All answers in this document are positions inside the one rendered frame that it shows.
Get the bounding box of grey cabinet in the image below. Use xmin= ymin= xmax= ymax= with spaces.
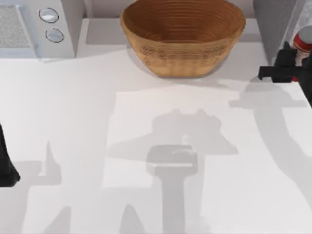
xmin=252 ymin=0 xmax=312 ymax=67

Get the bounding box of brown woven basket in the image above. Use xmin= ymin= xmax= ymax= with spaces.
xmin=119 ymin=0 xmax=247 ymax=79

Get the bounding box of pale microwave oven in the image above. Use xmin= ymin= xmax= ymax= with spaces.
xmin=0 ymin=0 xmax=85 ymax=59

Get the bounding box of small round microwave knob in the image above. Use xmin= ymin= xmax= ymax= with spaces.
xmin=45 ymin=28 xmax=65 ymax=43

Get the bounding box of large round microwave knob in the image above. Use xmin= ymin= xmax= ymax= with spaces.
xmin=39 ymin=7 xmax=59 ymax=24

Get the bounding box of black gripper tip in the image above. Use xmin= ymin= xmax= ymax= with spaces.
xmin=0 ymin=123 xmax=21 ymax=189

